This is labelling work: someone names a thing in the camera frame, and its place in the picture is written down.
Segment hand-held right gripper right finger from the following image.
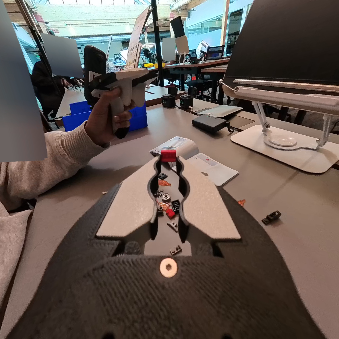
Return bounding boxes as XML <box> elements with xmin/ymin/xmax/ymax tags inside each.
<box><xmin>176</xmin><ymin>156</ymin><xmax>242</xmax><ymax>251</ymax></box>

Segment grey flat pouch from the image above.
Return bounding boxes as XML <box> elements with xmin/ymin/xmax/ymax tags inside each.
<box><xmin>197</xmin><ymin>105</ymin><xmax>245</xmax><ymax>117</ymax></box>

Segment person's left forearm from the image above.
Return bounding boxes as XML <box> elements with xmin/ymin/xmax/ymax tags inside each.
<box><xmin>0</xmin><ymin>131</ymin><xmax>110</xmax><ymax>211</ymax></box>

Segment lego instruction booklet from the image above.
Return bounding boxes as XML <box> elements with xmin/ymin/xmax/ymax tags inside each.
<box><xmin>149</xmin><ymin>136</ymin><xmax>239</xmax><ymax>187</ymax></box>

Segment black laptop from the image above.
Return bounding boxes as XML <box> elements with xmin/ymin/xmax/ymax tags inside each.
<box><xmin>224</xmin><ymin>0</ymin><xmax>339</xmax><ymax>88</ymax></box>

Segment white laptop stand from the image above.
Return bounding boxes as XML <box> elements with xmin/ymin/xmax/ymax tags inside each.
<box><xmin>220</xmin><ymin>78</ymin><xmax>339</xmax><ymax>174</ymax></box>

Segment brown cardboard board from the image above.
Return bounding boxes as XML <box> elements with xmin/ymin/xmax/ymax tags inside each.
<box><xmin>124</xmin><ymin>5</ymin><xmax>154</xmax><ymax>70</ymax></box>

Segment person's torso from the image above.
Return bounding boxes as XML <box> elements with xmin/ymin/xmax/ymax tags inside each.
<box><xmin>0</xmin><ymin>204</ymin><xmax>35</xmax><ymax>308</ymax></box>

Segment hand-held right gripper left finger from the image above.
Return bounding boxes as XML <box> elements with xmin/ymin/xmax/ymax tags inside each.
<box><xmin>96</xmin><ymin>156</ymin><xmax>162</xmax><ymax>251</ymax></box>

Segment black cable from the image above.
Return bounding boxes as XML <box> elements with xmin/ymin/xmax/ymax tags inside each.
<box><xmin>225</xmin><ymin>120</ymin><xmax>243</xmax><ymax>133</ymax></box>

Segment person's left hand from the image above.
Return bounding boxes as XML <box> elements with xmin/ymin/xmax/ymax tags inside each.
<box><xmin>84</xmin><ymin>87</ymin><xmax>133</xmax><ymax>147</ymax></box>

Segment black office chair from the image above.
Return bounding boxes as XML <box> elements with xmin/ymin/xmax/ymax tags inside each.
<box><xmin>185</xmin><ymin>79</ymin><xmax>211</xmax><ymax>102</ymax></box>

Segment blue plastic bin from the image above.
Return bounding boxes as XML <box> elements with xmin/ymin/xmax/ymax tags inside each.
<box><xmin>62</xmin><ymin>101</ymin><xmax>147</xmax><ymax>132</ymax></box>

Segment lego pieces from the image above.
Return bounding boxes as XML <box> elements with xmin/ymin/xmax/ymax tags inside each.
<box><xmin>155</xmin><ymin>172</ymin><xmax>247</xmax><ymax>255</ymax></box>

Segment long black lego piece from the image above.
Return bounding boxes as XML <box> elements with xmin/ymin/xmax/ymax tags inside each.
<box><xmin>262</xmin><ymin>210</ymin><xmax>282</xmax><ymax>225</ymax></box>

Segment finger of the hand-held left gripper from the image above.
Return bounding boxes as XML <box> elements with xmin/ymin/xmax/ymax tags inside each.
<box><xmin>115</xmin><ymin>68</ymin><xmax>150</xmax><ymax>107</ymax></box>
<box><xmin>132</xmin><ymin>73</ymin><xmax>159</xmax><ymax>108</ymax></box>

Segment black power adapter box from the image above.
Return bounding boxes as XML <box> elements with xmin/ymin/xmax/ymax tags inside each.
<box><xmin>192</xmin><ymin>113</ymin><xmax>229</xmax><ymax>133</ymax></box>

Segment wooden desk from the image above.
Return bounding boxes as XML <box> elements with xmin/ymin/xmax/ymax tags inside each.
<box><xmin>147</xmin><ymin>57</ymin><xmax>231</xmax><ymax>77</ymax></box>

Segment black metal pole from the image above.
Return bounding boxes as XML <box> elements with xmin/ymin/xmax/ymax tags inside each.
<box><xmin>150</xmin><ymin>0</ymin><xmax>166</xmax><ymax>88</ymax></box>

